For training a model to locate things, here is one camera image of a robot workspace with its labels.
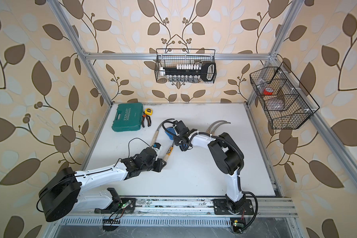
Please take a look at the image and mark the rear black wire basket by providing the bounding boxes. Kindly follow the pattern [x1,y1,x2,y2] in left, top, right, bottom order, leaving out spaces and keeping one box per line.
[154,48,217,84]

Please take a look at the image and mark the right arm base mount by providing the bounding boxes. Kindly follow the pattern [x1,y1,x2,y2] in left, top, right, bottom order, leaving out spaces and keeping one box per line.
[212,197,254,215]

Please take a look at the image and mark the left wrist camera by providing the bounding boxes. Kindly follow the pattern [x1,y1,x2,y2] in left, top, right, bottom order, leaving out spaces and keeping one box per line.
[151,142,161,156]

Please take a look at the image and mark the blue grey microfiber rag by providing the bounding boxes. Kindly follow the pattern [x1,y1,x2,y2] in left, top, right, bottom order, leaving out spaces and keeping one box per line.
[164,127,178,141]

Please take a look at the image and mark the red handled pliers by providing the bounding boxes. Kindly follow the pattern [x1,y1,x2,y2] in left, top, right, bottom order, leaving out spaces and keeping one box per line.
[141,114,152,128]

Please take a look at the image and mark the green plastic tool case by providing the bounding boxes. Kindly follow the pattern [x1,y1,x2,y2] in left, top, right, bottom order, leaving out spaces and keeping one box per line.
[112,103,143,132]

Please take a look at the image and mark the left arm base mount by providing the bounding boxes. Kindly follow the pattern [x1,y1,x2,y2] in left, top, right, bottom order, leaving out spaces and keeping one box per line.
[94,187,136,214]

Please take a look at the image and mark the yellow tape measure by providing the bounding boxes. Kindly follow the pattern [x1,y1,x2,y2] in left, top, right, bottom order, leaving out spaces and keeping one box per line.
[144,108,153,116]

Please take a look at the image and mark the red item in basket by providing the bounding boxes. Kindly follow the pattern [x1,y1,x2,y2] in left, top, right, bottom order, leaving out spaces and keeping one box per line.
[263,87,274,96]

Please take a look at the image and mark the sickle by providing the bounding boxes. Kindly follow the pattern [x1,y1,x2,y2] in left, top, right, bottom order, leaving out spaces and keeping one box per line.
[163,141,175,162]
[206,120,230,134]
[150,118,175,147]
[210,121,231,134]

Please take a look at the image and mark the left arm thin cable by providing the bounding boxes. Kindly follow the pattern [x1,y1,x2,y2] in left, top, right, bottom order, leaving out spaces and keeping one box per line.
[114,137,152,167]

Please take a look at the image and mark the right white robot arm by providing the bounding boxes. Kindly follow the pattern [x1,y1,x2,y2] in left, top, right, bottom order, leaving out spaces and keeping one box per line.
[165,121,246,206]

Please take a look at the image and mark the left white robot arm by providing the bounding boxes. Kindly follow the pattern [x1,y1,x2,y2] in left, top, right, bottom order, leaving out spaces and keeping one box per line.
[37,143,166,222]

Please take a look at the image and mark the black wire basket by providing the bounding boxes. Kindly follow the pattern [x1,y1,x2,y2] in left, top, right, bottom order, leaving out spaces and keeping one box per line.
[154,48,217,84]
[250,62,320,130]

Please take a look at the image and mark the right black wire basket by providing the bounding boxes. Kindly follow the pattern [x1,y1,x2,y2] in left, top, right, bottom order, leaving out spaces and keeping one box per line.
[250,62,320,130]

